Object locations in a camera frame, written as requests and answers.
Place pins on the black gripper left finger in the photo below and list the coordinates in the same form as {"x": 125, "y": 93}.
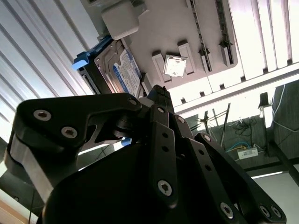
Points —
{"x": 58, "y": 116}

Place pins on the hard disk blue carrier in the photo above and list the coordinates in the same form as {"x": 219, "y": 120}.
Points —
{"x": 126, "y": 72}

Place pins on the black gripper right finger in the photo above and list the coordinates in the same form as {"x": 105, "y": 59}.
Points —
{"x": 210, "y": 168}

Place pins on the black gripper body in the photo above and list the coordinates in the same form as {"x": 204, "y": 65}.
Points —
{"x": 105, "y": 186}

